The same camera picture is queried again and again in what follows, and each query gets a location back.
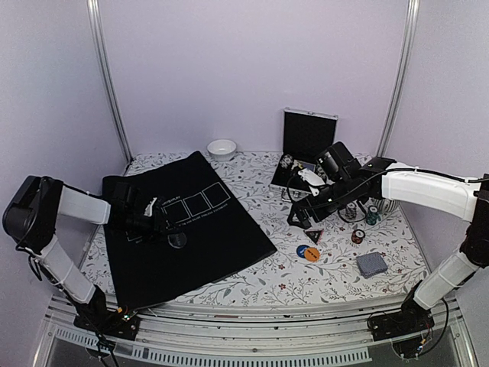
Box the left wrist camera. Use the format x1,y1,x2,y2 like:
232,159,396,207
144,197,157,217

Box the chip stack in case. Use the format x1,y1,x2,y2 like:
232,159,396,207
279,154,293,170

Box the right aluminium frame post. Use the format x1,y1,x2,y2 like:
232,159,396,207
376,0,420,157

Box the black poker mat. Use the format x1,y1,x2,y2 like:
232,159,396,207
102,151,277,310

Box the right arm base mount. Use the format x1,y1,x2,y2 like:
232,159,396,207
367,310,435,359

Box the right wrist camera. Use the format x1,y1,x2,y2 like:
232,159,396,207
298,168,325,196

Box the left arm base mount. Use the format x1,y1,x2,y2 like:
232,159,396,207
73,304,141,341

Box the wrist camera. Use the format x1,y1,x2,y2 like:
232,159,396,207
144,197,157,217
298,168,325,196

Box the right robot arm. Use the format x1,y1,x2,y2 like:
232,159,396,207
288,142,488,333

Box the card box in case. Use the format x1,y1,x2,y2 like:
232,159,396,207
299,161,316,172

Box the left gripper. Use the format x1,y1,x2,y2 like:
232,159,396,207
119,209,183,244

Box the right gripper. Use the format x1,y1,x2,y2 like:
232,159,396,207
287,177,355,229

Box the orange round button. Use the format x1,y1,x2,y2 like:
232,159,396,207
304,247,320,262

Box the green poker chip stack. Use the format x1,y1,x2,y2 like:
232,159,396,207
365,205,381,226

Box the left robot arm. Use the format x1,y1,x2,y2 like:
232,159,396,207
2,175,176,305

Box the aluminium front rail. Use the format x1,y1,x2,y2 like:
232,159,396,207
33,296,478,366

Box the aluminium poker case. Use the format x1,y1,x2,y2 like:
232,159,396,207
270,108,338,202

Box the aluminium frame post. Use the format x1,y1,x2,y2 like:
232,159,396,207
376,0,420,157
86,0,134,164

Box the black triangular token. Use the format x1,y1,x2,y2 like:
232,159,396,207
304,229,324,245

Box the blue round button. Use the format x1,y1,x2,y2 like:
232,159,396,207
296,245,309,258

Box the clear dealer puck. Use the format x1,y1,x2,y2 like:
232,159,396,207
167,232,187,249

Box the left aluminium frame post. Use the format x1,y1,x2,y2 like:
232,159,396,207
86,0,134,164

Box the blue playing card deck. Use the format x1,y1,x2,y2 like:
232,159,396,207
356,252,388,278

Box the red poker chip stack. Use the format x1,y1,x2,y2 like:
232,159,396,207
351,229,365,244

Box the white ceramic bowl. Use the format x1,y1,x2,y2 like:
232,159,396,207
207,139,237,162

